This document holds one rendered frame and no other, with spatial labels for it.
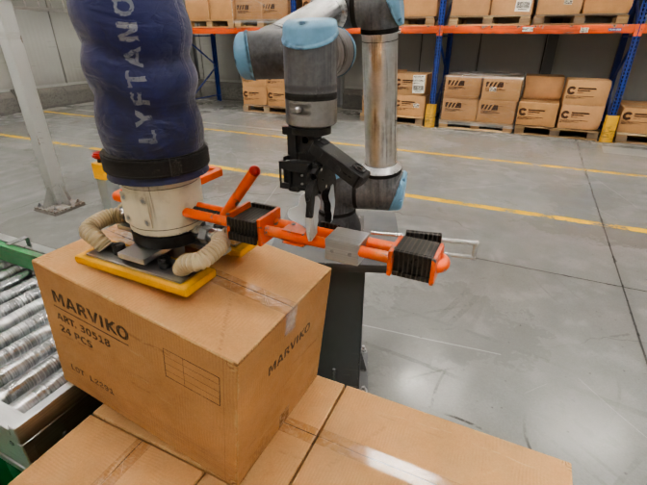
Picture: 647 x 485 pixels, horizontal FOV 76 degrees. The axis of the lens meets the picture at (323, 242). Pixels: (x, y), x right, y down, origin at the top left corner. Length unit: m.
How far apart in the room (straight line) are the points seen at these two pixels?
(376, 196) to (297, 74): 0.88
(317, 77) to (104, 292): 0.64
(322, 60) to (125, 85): 0.38
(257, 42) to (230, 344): 0.58
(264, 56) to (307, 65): 0.17
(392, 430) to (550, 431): 1.03
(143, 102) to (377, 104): 0.77
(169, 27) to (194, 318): 0.56
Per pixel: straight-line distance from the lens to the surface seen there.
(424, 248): 0.75
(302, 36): 0.72
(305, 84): 0.72
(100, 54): 0.92
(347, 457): 1.16
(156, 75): 0.89
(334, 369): 1.97
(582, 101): 7.82
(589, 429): 2.21
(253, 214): 0.90
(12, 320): 1.94
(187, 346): 0.89
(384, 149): 1.47
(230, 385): 0.87
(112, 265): 1.06
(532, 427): 2.11
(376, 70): 1.40
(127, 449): 1.27
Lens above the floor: 1.48
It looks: 27 degrees down
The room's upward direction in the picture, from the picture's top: straight up
